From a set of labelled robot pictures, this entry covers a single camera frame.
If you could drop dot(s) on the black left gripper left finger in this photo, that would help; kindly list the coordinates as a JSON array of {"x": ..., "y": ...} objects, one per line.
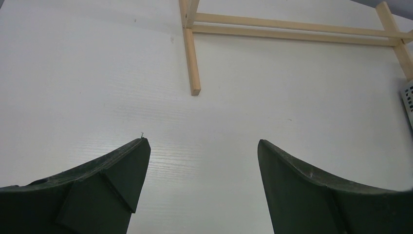
[{"x": 96, "y": 197}]

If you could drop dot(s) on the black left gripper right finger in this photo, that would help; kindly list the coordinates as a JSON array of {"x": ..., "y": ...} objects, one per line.
[{"x": 304, "y": 199}]

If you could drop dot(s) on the clear plastic basket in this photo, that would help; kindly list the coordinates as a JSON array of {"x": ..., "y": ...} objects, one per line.
[{"x": 406, "y": 93}]

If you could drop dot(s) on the wooden clothes rack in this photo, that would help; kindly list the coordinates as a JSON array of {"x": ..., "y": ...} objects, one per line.
[{"x": 194, "y": 22}]

